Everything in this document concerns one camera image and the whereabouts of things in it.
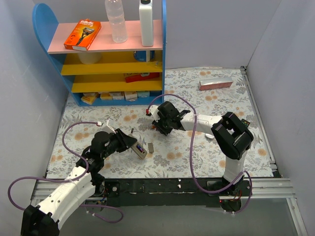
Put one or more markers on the black remote control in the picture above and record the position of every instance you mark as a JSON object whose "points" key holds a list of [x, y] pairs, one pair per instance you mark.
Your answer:
{"points": [[245, 122]]}

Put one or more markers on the small boxes row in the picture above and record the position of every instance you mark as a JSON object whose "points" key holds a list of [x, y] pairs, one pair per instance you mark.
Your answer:
{"points": [[130, 96]]}

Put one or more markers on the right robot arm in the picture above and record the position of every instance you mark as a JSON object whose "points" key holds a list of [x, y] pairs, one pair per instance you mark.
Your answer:
{"points": [[231, 133]]}

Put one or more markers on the white plastic bottle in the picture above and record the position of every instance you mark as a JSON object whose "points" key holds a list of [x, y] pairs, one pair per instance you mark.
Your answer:
{"points": [[146, 22]]}

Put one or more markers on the grey battery cover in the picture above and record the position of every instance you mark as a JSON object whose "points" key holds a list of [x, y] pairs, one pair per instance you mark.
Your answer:
{"points": [[151, 147]]}

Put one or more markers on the purple battery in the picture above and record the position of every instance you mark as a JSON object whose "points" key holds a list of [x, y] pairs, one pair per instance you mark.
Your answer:
{"points": [[140, 148]]}

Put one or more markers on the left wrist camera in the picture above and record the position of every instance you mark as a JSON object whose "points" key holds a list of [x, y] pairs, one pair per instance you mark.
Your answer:
{"points": [[105, 126]]}

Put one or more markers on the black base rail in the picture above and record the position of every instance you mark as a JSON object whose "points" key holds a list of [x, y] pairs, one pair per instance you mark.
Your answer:
{"points": [[133, 192]]}

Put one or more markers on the white grey remote control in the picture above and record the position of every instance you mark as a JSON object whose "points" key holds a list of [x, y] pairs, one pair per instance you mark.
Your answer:
{"points": [[209, 136]]}

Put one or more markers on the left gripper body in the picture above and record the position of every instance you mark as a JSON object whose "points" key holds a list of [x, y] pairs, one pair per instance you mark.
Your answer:
{"points": [[125, 139]]}

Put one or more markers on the orange razor box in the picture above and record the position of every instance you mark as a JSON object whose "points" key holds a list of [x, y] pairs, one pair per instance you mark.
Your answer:
{"points": [[82, 36]]}

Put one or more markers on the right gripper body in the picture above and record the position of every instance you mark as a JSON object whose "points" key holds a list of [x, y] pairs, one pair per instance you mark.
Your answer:
{"points": [[162, 125]]}

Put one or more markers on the blue shelf unit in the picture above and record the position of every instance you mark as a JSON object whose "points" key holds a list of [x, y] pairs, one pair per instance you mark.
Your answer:
{"points": [[107, 75]]}

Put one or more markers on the white cup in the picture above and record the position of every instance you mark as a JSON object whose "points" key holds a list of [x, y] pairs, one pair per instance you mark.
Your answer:
{"points": [[89, 58]]}

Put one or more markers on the floral table mat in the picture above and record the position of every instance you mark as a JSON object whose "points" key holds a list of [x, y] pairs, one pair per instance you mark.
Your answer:
{"points": [[179, 154]]}

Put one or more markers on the red box on shelf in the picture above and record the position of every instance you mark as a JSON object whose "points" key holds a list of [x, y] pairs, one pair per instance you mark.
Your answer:
{"points": [[135, 77]]}

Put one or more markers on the clear plastic bottle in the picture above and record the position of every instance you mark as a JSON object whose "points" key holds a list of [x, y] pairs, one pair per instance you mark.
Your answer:
{"points": [[116, 18]]}

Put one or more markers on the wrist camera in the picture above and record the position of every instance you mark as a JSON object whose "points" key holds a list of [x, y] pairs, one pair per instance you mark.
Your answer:
{"points": [[153, 111], [105, 126]]}

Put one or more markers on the blue can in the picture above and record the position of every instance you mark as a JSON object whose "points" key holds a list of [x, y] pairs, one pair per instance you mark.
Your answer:
{"points": [[144, 56]]}

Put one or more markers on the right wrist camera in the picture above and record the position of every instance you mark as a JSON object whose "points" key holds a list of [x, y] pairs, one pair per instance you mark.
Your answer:
{"points": [[153, 111]]}

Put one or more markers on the silver red long box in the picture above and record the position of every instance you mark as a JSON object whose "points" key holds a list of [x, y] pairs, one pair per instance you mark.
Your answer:
{"points": [[215, 83]]}

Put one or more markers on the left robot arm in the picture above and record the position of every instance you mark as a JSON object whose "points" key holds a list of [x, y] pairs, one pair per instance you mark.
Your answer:
{"points": [[48, 216]]}

